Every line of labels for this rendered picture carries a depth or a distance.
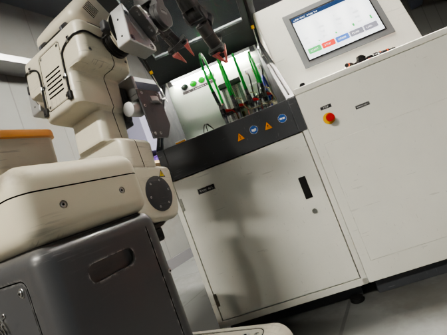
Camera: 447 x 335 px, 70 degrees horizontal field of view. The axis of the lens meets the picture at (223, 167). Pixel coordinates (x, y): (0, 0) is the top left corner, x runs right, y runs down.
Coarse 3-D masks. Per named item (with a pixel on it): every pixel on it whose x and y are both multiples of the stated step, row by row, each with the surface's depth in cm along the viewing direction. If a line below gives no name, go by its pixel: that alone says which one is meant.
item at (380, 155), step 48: (288, 0) 180; (384, 0) 166; (288, 48) 173; (384, 48) 161; (432, 48) 135; (336, 96) 142; (384, 96) 138; (432, 96) 135; (336, 144) 141; (384, 144) 138; (432, 144) 135; (336, 192) 141; (384, 192) 138; (432, 192) 135; (384, 240) 138; (432, 240) 135; (384, 288) 142
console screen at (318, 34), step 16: (336, 0) 173; (352, 0) 170; (368, 0) 168; (288, 16) 177; (304, 16) 175; (320, 16) 173; (336, 16) 170; (352, 16) 168; (368, 16) 166; (384, 16) 164; (304, 32) 173; (320, 32) 170; (336, 32) 168; (352, 32) 166; (368, 32) 164; (384, 32) 162; (304, 48) 171; (320, 48) 168; (336, 48) 166; (352, 48) 164; (304, 64) 169
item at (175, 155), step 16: (256, 112) 147; (272, 112) 146; (288, 112) 145; (224, 128) 149; (240, 128) 148; (272, 128) 146; (288, 128) 145; (176, 144) 153; (192, 144) 152; (208, 144) 150; (224, 144) 149; (240, 144) 148; (256, 144) 147; (176, 160) 153; (192, 160) 152; (208, 160) 150; (224, 160) 149; (176, 176) 153
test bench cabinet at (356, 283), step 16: (320, 160) 142; (320, 176) 144; (176, 192) 154; (336, 208) 141; (192, 240) 151; (352, 256) 140; (208, 288) 150; (336, 288) 141; (352, 288) 147; (288, 304) 144; (304, 304) 150; (320, 304) 149; (224, 320) 149; (240, 320) 148; (256, 320) 153; (272, 320) 152
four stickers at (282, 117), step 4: (280, 116) 145; (284, 116) 145; (268, 120) 146; (280, 120) 145; (284, 120) 145; (256, 124) 147; (264, 124) 146; (268, 124) 146; (252, 128) 147; (256, 128) 147; (264, 128) 146; (268, 128) 146; (240, 132) 148; (252, 132) 147; (256, 132) 147; (236, 136) 148; (240, 136) 148; (244, 136) 148; (240, 140) 148
